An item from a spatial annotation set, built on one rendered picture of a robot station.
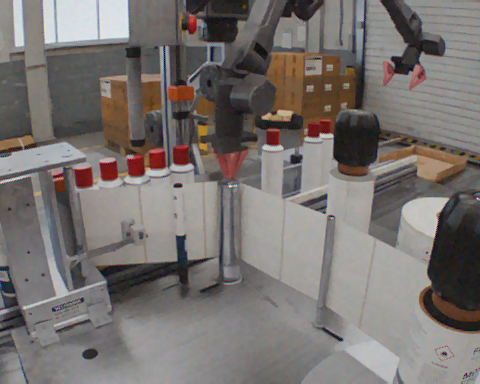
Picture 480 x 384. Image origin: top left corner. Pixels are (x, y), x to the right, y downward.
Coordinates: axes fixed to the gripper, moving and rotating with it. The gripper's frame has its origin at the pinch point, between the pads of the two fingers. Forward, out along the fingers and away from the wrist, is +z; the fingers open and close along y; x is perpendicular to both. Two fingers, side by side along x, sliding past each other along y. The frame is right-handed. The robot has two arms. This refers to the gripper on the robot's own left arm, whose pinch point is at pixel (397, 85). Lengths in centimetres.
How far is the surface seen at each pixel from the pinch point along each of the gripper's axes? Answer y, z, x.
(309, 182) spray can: -0.6, 44.5, -16.1
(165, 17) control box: -4, 38, -73
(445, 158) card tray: 2, -5, 58
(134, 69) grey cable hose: -12, 47, -68
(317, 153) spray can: 0.3, 37.5, -20.1
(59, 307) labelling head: 12, 89, -70
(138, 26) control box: -7, 42, -75
